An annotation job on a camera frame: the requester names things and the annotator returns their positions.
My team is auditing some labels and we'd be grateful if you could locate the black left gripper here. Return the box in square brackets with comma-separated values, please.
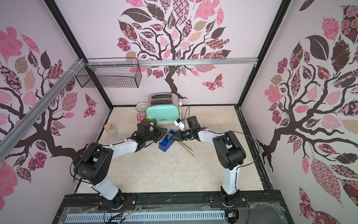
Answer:
[145, 125, 168, 143]

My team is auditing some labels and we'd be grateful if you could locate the blue tape dispenser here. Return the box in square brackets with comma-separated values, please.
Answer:
[158, 129, 175, 152]

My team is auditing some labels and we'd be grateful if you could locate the dark pink artificial rose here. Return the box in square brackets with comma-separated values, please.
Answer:
[137, 113, 194, 157]

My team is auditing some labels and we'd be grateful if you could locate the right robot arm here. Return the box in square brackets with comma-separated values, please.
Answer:
[170, 116, 246, 207]

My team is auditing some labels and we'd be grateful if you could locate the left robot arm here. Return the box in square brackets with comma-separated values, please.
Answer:
[74, 121, 168, 210]

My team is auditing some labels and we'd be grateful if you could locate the patterned ceramic bowl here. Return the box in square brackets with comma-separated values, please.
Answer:
[135, 102, 147, 113]

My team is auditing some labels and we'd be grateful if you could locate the mint green toaster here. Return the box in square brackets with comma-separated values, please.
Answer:
[145, 92, 180, 123]

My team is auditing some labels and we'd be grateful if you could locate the glass jar with pink lid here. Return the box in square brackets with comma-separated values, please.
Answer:
[104, 123, 118, 138]

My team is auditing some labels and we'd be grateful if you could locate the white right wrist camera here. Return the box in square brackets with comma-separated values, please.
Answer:
[174, 119, 185, 131]

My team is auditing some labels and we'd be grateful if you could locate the black wire basket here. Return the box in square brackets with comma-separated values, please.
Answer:
[76, 57, 142, 88]

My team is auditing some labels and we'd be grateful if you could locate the white slotted cable duct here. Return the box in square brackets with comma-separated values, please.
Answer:
[60, 211, 227, 224]

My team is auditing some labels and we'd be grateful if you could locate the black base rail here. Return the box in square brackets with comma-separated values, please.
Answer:
[53, 190, 293, 224]

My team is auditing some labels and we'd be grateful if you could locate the aluminium frame rail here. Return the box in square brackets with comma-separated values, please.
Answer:
[0, 57, 258, 163]

